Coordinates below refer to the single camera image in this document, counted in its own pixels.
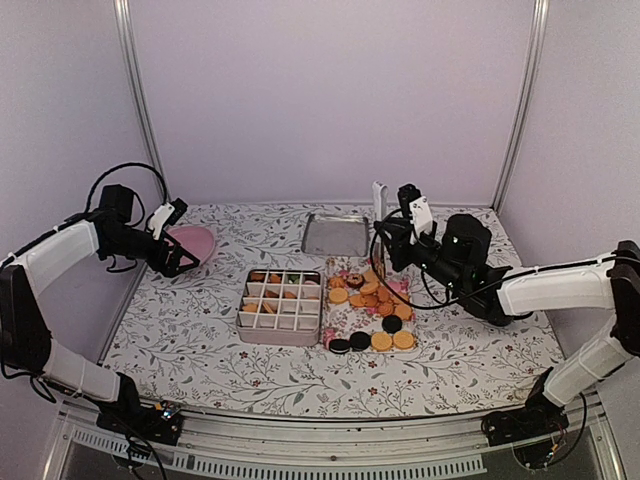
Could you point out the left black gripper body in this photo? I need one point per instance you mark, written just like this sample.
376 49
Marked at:
154 258

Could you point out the black sandwich cookie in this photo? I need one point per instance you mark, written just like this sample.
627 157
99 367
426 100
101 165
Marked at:
339 346
360 341

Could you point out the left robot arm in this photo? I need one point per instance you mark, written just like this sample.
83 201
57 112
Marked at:
50 302

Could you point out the black sandwich cookie left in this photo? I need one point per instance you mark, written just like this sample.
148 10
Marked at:
339 346

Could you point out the yellow round biscuit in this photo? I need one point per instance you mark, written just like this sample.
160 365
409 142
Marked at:
403 340
381 342

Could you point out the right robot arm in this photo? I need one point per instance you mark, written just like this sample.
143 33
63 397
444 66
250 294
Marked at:
499 295

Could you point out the pink plate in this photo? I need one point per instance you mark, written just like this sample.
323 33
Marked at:
197 240

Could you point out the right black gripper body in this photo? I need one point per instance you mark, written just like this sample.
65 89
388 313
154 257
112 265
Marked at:
399 260

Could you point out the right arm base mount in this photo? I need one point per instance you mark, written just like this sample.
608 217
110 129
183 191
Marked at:
530 421

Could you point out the silver metal tray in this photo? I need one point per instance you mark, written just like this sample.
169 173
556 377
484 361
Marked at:
336 235

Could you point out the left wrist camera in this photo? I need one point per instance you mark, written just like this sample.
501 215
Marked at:
165 215

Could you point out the black sandwich cookie right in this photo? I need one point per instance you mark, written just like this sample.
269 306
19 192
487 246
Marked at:
360 341

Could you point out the pink divided cookie tin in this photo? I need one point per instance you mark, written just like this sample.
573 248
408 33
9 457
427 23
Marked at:
297 322

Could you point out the yellow round biscuit right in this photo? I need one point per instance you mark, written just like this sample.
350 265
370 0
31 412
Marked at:
403 340

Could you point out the left aluminium frame post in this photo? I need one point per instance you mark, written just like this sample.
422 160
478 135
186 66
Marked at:
125 30

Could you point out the floral cookie tray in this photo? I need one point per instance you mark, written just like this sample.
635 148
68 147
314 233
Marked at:
375 307

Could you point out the chocolate sprinkle donut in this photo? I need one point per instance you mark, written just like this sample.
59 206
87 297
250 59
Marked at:
355 281

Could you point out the right aluminium frame post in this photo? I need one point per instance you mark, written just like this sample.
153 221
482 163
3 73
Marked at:
531 69

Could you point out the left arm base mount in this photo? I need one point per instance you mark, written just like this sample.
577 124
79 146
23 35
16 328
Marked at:
146 423

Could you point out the front aluminium rail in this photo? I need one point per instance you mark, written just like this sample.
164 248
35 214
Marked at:
231 445

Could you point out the aluminium frame post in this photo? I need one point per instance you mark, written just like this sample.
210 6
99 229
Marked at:
531 69
125 30

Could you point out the yellow round biscuit left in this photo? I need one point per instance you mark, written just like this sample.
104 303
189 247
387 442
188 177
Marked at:
381 342

